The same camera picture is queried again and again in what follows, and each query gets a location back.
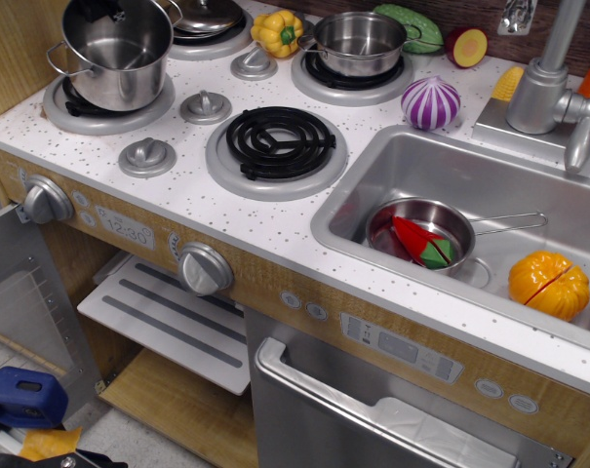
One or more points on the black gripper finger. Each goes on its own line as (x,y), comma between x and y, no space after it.
(92,10)

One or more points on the tall steel stock pot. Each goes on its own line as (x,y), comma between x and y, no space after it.
(117,66)

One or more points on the back left stove burner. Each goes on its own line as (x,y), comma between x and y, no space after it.
(201,47)

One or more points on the stove burner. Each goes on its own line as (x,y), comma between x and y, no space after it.
(201,47)
(276,154)
(316,81)
(109,123)

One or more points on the front left stove burner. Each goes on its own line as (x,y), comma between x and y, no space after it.
(109,123)

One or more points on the steel pot lid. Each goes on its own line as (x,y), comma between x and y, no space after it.
(204,17)

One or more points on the back right stove burner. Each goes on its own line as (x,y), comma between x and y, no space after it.
(316,81)

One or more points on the front right stove burner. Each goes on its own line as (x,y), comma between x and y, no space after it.
(276,154)

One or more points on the small steel pot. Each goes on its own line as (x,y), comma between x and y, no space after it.
(358,44)

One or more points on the middle stovetop silver knob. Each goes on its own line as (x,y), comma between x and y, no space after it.
(205,108)

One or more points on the stovetop silver knob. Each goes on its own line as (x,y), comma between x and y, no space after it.
(256,65)
(147,158)
(205,108)

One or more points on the front stovetop silver knob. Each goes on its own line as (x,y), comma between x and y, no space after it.
(147,158)

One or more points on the back stovetop silver knob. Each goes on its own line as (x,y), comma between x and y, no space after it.
(256,65)

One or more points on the yellow toy bell pepper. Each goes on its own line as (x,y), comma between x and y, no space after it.
(278,33)

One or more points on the left oven dial knob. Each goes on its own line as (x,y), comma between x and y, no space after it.
(46,201)

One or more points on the oven dial knob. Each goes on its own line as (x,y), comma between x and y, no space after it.
(46,201)
(202,270)

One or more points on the oven clock display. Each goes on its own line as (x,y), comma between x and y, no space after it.
(126,227)

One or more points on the right oven dial knob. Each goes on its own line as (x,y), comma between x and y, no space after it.
(202,270)

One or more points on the white oven rack shelf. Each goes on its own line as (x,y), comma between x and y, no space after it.
(147,304)

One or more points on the open oven door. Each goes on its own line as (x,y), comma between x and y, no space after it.
(39,328)

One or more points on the green toy cucumber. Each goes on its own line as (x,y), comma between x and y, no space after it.
(424,35)

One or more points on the purple toy onion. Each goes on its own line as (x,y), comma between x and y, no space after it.
(430,103)

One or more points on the red toy fruit half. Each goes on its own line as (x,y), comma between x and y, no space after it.
(466,46)

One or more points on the blue clamp tool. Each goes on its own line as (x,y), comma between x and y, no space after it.
(30,399)

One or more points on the red toy chili pepper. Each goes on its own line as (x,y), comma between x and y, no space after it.
(425,247)

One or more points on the yellow toy corn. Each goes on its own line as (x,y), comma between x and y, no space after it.
(507,84)

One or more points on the silver sink basin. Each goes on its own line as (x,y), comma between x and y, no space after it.
(517,207)

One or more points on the yellow cloth scrap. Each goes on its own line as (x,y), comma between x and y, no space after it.
(40,444)

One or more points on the silver dishwasher door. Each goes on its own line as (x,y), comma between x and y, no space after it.
(317,406)

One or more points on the silver toy faucet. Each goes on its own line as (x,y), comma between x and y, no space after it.
(544,117)

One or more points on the orange toy pumpkin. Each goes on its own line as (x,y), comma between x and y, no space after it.
(549,283)

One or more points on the steel saucepan with handle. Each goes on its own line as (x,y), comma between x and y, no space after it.
(445,221)

